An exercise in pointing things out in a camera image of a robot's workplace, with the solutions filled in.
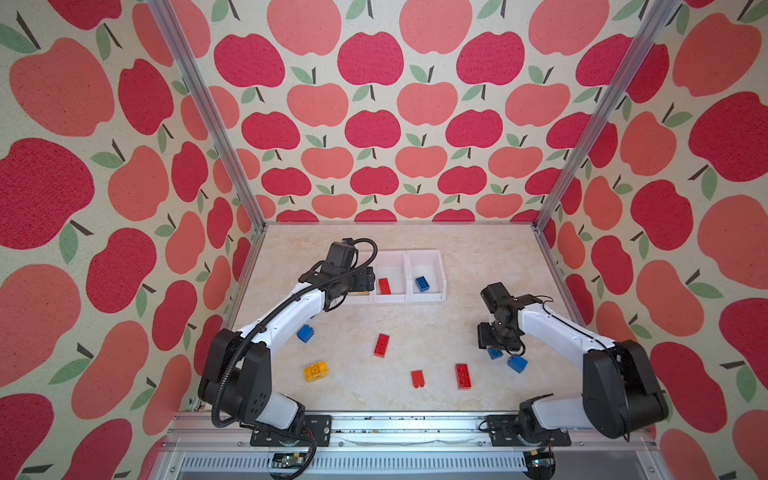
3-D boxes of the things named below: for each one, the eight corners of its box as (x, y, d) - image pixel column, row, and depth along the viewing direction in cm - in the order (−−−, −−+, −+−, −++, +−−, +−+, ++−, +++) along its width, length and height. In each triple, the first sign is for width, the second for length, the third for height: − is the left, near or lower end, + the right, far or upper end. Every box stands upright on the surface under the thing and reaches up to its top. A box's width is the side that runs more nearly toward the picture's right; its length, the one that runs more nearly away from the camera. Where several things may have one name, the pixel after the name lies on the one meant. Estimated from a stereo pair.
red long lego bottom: (458, 388, 83) (460, 385, 81) (455, 367, 87) (456, 364, 85) (469, 388, 83) (471, 385, 81) (466, 367, 87) (468, 364, 85)
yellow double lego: (307, 385, 84) (304, 380, 80) (305, 372, 86) (302, 367, 83) (330, 377, 85) (328, 372, 82) (327, 365, 87) (325, 360, 84)
